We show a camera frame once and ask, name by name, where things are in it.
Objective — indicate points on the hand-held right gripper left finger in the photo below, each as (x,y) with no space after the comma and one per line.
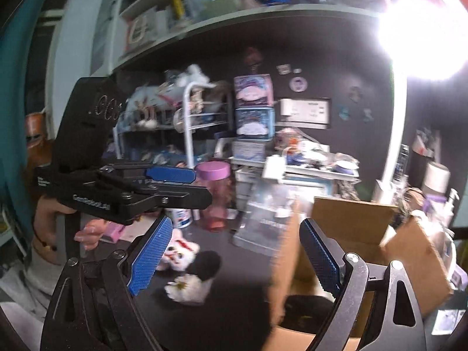
(151,256)

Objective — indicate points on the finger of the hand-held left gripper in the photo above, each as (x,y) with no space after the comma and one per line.
(170,174)
(182,197)

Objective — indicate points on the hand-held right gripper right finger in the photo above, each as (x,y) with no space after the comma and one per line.
(321,259)

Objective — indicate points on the white and red cat plush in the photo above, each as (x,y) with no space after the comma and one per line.
(179,254)

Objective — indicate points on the black white plush with flower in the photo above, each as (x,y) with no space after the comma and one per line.
(199,278)

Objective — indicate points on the brown cardboard box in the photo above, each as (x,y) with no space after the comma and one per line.
(413,259)

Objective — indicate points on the person's left hand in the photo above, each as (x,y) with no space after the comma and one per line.
(47,223)

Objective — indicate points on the white can with blue label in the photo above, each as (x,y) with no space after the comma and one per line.
(181,218)

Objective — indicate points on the pink bottle with purple lid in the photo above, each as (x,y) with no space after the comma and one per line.
(215,197)

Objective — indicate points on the small pink packet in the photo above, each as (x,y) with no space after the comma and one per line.
(115,232)

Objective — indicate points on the brown leather bag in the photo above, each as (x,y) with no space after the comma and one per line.
(36,139)

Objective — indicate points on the white metal rack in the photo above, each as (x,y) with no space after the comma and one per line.
(190,128)

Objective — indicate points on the dark plush toy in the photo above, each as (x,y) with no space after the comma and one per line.
(307,310)

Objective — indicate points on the clear plastic box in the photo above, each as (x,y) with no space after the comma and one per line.
(261,223)

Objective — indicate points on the grey-blue tissue box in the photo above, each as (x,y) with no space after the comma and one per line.
(248,150)

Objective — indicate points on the blue tissue box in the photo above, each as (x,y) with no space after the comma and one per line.
(254,123)

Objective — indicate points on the white pump bottle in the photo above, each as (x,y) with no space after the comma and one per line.
(451,208)

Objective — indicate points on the white cylinder container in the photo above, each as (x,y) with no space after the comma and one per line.
(436,179)

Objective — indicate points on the printed photo card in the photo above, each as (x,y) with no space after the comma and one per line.
(446,321)

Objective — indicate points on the white desk lamp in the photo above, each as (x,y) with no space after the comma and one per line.
(396,117)

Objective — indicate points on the white wall sign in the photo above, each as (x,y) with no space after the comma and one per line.
(304,113)

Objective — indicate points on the round purple wall sticker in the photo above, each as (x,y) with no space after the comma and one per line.
(297,84)

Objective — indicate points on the white wall shelf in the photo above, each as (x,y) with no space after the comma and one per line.
(234,16)

